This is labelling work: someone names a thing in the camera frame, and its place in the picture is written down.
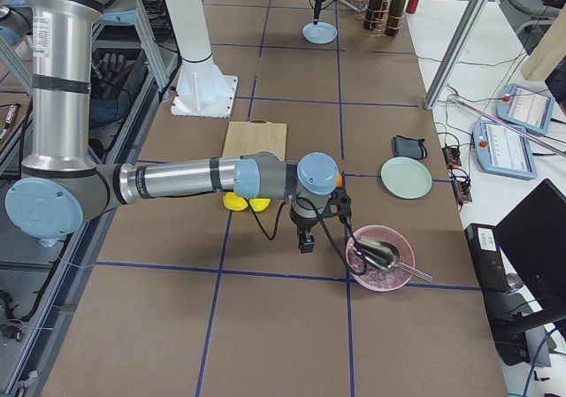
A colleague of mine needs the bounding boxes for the yellow lemon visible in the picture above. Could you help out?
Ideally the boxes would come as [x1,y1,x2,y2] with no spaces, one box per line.
[249,198,272,212]
[222,192,249,211]

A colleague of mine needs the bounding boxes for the black computer box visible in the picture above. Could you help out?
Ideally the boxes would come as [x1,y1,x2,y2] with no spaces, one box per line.
[463,222,558,368]

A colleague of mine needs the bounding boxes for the dark wine bottle back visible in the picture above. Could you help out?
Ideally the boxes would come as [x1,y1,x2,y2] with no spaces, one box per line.
[363,0,383,30]

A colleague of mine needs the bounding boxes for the wooden cutting board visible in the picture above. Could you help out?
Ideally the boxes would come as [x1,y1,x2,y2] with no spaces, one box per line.
[222,120,287,160]

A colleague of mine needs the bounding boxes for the dark wine bottle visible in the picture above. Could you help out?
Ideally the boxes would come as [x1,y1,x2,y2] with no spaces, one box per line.
[363,0,383,30]
[385,0,406,37]

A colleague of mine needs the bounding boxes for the metal scoop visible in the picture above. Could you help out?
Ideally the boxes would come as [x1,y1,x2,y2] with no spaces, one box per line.
[356,236,432,283]

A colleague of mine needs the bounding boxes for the green plate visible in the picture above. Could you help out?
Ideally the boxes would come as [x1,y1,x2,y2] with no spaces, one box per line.
[380,157,432,200]

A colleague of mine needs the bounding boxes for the light blue plate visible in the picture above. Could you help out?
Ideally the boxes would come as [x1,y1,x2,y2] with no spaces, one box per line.
[302,21,337,45]

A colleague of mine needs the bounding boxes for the copper wire bottle rack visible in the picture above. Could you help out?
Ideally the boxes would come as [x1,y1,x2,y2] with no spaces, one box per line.
[363,0,406,37]

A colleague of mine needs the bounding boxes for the teach pendant far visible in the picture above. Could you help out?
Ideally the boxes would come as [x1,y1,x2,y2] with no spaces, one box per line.
[496,83,555,135]

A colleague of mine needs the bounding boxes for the black monitor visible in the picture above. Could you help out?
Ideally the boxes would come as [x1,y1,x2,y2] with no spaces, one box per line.
[494,179,565,307]

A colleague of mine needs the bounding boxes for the pink bowl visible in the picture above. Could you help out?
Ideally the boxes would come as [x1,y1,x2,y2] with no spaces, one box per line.
[346,225,415,292]

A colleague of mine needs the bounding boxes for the yellow lemon right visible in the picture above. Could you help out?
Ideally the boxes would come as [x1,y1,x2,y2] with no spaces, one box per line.
[249,198,272,212]

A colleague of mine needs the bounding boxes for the aluminium frame post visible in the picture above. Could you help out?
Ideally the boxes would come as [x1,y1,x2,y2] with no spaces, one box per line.
[424,0,488,110]

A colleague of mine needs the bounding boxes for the yellow lemon left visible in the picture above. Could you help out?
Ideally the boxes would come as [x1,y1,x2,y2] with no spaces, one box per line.
[222,192,249,211]

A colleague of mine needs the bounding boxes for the teach pendant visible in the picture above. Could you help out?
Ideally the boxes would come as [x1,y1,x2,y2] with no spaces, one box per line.
[472,120,537,180]
[496,83,555,135]

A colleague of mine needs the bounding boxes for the teach pendant near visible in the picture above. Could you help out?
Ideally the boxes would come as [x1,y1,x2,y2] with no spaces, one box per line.
[472,120,537,180]

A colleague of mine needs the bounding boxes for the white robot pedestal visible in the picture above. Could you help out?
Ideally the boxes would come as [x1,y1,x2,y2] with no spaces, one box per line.
[165,0,238,118]

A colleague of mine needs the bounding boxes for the pink rod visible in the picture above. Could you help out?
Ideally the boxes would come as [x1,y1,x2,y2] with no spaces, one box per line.
[447,96,565,157]

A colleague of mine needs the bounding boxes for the dark grey folded cloth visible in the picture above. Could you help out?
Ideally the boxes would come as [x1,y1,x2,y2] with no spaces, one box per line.
[392,135,428,160]

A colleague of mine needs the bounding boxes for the orange black adapter box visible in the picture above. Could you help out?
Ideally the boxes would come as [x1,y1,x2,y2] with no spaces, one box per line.
[442,146,462,168]

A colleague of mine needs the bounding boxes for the dark wine bottle front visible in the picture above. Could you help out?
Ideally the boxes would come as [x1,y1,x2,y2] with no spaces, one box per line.
[385,0,406,37]

